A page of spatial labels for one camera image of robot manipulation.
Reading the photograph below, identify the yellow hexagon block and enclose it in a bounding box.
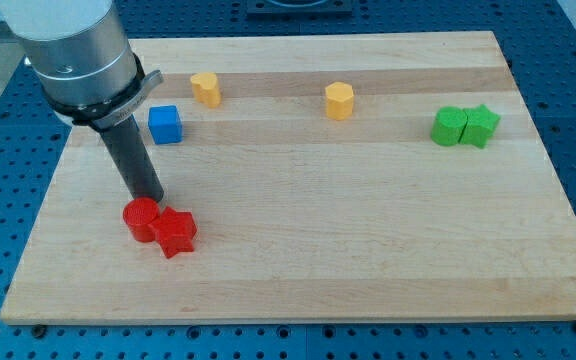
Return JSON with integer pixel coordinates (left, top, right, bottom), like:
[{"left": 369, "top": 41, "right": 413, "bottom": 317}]
[{"left": 325, "top": 82, "right": 354, "bottom": 121}]

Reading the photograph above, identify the green star block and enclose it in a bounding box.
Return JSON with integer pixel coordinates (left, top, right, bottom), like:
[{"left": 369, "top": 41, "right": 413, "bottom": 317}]
[{"left": 459, "top": 104, "right": 501, "bottom": 149}]

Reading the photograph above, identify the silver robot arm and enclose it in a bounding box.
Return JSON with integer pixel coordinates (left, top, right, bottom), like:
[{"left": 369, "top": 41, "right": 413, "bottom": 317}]
[{"left": 0, "top": 0, "right": 164, "bottom": 201}]

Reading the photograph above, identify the blue cube block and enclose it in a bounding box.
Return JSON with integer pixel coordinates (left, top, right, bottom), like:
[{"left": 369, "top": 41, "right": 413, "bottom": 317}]
[{"left": 148, "top": 105, "right": 183, "bottom": 145}]

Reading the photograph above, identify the red star block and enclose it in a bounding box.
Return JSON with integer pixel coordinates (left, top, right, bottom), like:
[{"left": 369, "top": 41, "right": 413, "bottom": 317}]
[{"left": 148, "top": 207, "right": 198, "bottom": 259}]

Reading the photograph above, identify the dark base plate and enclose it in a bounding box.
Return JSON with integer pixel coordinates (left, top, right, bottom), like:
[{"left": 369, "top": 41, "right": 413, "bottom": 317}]
[{"left": 246, "top": 0, "right": 354, "bottom": 18}]

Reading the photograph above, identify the red cylinder block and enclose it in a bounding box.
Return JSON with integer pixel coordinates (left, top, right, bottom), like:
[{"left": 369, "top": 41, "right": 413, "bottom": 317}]
[{"left": 122, "top": 197, "right": 160, "bottom": 243}]

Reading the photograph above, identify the green cylinder block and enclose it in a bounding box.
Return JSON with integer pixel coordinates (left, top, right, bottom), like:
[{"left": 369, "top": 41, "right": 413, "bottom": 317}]
[{"left": 430, "top": 106, "right": 467, "bottom": 146}]

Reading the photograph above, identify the wooden board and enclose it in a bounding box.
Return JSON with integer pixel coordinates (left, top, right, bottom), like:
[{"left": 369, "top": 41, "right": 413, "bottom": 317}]
[{"left": 0, "top": 31, "right": 576, "bottom": 325}]

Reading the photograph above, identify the yellow heart block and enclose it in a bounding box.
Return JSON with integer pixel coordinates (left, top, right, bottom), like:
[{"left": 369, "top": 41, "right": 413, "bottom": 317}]
[{"left": 190, "top": 72, "right": 222, "bottom": 108}]

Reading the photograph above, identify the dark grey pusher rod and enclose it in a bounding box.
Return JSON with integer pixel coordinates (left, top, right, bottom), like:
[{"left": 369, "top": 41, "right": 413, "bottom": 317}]
[{"left": 100, "top": 115, "right": 164, "bottom": 202}]

